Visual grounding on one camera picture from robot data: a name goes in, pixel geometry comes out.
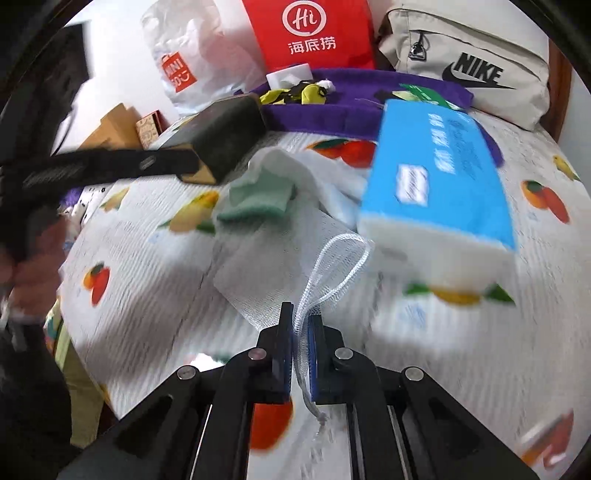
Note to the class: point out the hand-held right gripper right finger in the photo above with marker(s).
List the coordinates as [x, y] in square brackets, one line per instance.
[315, 350]

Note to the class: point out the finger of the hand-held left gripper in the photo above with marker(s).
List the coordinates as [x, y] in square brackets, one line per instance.
[129, 161]

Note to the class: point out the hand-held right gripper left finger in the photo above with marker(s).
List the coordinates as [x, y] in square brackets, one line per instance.
[286, 341]

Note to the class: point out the white mesh bag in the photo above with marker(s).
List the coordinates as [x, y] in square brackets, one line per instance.
[277, 263]

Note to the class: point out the green wet wipes packet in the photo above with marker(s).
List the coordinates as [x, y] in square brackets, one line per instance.
[429, 97]

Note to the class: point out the person's left forearm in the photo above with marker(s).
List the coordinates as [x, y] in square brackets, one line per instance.
[32, 392]

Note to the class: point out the person's left hand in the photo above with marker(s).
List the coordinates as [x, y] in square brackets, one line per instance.
[32, 277]

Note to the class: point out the patterned box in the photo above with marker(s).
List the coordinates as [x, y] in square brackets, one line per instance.
[150, 129]

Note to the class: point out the light wooden furniture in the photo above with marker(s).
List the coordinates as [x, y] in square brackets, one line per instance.
[113, 124]

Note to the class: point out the purple pillow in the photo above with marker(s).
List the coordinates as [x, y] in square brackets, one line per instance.
[69, 196]

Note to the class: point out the dotted pillow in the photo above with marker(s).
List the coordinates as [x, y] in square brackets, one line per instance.
[90, 199]

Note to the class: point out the black box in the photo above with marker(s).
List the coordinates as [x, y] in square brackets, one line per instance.
[221, 134]

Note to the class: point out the white plastic bag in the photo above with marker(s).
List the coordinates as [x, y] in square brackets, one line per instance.
[198, 60]

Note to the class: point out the white cloth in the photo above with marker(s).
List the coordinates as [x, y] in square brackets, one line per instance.
[318, 175]

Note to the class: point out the white sponge block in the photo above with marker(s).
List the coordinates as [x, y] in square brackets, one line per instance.
[288, 76]

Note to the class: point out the blue tissue pack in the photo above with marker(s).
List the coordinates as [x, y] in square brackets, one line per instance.
[434, 184]

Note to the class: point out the red paper bag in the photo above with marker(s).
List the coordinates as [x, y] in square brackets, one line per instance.
[314, 37]

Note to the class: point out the purple towel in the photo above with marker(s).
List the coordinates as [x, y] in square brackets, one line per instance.
[360, 110]

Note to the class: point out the beige belt bag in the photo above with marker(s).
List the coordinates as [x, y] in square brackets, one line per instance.
[461, 60]

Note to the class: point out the brown wooden frame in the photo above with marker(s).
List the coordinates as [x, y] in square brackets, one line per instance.
[561, 92]

